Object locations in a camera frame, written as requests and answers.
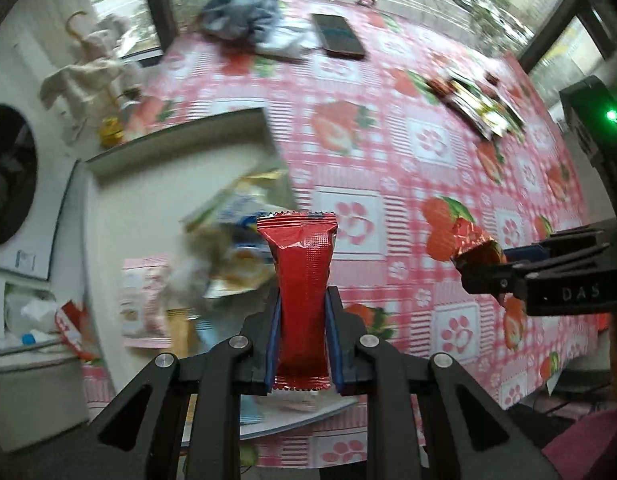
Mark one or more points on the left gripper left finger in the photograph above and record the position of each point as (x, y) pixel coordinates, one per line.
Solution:
(193, 403)

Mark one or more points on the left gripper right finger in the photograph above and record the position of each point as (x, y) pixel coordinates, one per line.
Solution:
(427, 418)

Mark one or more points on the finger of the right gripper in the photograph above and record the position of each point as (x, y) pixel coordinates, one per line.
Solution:
(573, 249)
(497, 280)

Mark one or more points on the long red snack stick packet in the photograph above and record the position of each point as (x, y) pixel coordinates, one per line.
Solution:
(302, 244)

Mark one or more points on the white washing machine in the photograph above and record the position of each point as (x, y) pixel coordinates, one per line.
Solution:
(40, 381)

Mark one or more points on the pink white snack packet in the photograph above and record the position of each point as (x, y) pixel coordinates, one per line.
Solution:
(141, 302)

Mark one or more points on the strawberry checkered tablecloth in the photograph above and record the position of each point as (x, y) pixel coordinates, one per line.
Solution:
(366, 140)

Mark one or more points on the pile of green snack packets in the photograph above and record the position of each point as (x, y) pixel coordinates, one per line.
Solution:
(478, 103)

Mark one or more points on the yellow blue snack bag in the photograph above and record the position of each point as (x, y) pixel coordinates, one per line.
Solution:
(228, 256)

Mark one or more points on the grey storage box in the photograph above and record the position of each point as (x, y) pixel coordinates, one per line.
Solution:
(137, 194)

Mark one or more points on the black smartphone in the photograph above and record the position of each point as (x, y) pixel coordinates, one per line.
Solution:
(337, 37)

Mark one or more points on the white plastic bag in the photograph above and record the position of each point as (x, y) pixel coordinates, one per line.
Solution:
(292, 41)

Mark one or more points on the blue grey crumpled cloth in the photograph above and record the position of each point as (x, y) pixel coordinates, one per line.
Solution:
(247, 21)

